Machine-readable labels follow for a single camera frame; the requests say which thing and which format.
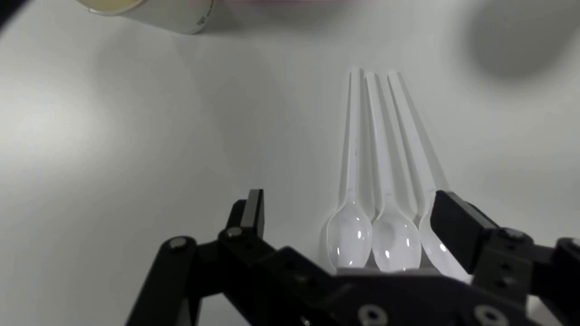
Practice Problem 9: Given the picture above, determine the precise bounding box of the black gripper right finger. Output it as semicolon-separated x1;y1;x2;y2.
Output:
432;191;580;326

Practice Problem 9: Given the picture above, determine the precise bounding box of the white paper cup far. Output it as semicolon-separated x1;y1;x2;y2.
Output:
77;0;215;35

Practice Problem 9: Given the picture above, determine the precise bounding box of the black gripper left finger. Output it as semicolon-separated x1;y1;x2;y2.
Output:
124;189;273;326

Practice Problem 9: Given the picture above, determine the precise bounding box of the white plastic spoon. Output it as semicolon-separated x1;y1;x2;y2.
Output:
385;73;471;281
324;69;371;270
364;73;420;272

